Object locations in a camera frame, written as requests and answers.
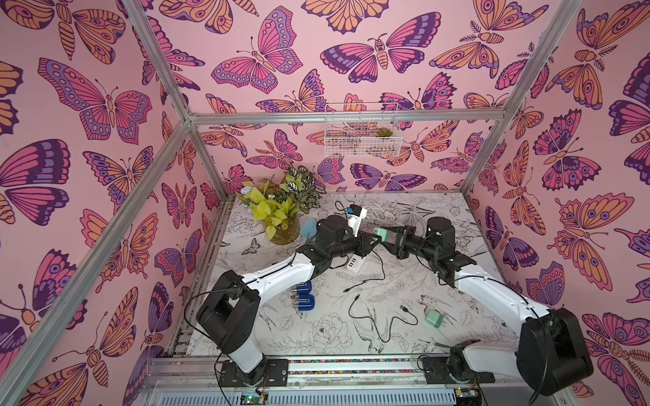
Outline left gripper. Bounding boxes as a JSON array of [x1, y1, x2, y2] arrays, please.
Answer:
[[327, 231, 381, 262]]

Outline white power strip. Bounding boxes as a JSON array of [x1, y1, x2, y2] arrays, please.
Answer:
[[345, 255, 367, 274]]

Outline green charger adapter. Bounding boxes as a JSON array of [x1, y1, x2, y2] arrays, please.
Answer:
[[373, 227, 389, 241], [425, 310, 445, 328]]

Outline black usb cable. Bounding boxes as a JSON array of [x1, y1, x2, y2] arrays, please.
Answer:
[[343, 248, 387, 294], [347, 293, 420, 344]]

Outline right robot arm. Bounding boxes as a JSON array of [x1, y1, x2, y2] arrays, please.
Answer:
[[380, 217, 593, 396]]

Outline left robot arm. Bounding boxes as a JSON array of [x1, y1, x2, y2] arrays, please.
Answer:
[[196, 215, 381, 385]]

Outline potted green plant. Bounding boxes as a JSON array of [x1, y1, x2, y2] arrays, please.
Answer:
[[237, 166, 324, 245]]

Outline blue clip bottom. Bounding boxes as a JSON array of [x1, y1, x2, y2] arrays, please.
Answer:
[[294, 294, 315, 312]]

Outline small succulent in basket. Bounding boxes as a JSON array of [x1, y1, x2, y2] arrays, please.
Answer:
[[376, 128, 393, 138]]

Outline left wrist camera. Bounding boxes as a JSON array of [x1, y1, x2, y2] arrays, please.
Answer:
[[345, 204, 367, 237]]

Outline white wire basket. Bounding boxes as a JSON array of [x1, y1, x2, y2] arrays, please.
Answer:
[[322, 110, 403, 160]]

